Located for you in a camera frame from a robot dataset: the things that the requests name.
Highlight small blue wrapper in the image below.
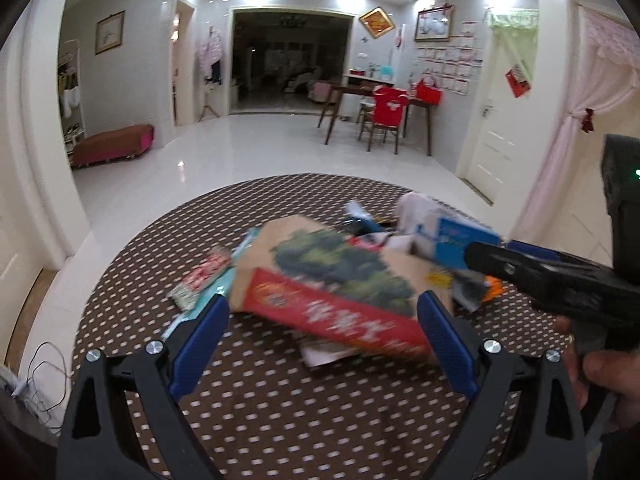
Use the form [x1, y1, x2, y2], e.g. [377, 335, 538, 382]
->
[344, 200, 396, 236]

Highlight clothes drying rack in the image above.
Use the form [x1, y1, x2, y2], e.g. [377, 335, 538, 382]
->
[199, 29, 224, 122]

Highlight pink curtain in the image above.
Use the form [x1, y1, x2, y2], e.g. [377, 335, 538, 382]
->
[509, 6, 640, 257]

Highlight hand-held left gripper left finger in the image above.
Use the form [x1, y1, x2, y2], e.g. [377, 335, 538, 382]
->
[59, 292, 232, 480]

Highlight white plastic bag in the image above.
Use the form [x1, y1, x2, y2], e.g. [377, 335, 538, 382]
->
[395, 191, 481, 242]

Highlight wooden dining table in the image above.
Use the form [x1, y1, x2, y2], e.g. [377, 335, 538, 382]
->
[318, 82, 441, 157]

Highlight red and white wrapper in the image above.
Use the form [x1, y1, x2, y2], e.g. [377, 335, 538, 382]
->
[172, 251, 234, 311]

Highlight person's right hand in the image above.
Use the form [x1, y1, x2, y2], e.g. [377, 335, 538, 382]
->
[555, 316, 640, 432]

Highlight wooden chair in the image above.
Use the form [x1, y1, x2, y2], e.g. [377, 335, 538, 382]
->
[358, 86, 409, 155]

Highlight red upholstered bench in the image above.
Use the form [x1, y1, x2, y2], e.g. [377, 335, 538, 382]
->
[69, 124, 156, 169]

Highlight group of wall certificates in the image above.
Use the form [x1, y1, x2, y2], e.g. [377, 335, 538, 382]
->
[416, 20, 484, 97]

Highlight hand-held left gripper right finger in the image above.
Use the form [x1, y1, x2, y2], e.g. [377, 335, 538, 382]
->
[416, 290, 588, 480]

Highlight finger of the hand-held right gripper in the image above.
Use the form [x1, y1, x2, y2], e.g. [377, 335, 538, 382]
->
[505, 240, 561, 262]
[465, 241, 607, 319]

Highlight white door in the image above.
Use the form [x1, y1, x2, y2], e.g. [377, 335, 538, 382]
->
[456, 27, 539, 207]

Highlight grey and white wrapper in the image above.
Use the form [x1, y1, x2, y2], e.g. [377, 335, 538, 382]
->
[452, 267, 493, 314]

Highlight red door hanging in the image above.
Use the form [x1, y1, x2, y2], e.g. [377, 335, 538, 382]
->
[504, 62, 532, 99]

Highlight blue and white packet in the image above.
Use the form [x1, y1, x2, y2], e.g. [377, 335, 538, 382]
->
[412, 212, 503, 267]

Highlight white crumpled paper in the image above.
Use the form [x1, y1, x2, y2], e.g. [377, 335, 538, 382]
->
[300, 330, 362, 369]

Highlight framed picture with red tassels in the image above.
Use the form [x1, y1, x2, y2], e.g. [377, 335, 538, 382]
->
[413, 5, 456, 43]

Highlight brown polka-dot tablecloth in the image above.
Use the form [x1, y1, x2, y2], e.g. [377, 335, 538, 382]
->
[70, 172, 576, 480]

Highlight gold red diamond picture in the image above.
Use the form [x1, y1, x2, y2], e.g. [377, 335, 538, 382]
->
[358, 6, 396, 41]

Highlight brown printed paper bag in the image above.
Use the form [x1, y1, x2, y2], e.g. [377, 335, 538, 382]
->
[229, 215, 453, 364]

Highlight grey cables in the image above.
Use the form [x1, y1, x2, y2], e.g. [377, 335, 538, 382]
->
[12, 342, 69, 429]

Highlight framed wall picture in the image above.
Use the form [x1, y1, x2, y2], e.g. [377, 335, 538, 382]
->
[94, 10, 126, 55]

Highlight orange wrapper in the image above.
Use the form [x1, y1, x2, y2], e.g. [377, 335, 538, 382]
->
[480, 275, 504, 304]

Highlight green door valance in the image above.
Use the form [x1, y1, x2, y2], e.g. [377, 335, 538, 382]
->
[487, 9, 540, 31]

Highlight red chair cover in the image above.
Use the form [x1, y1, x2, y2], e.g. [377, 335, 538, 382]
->
[372, 86, 409, 126]

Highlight teal packet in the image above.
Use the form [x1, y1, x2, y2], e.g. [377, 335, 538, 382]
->
[162, 227, 261, 343]

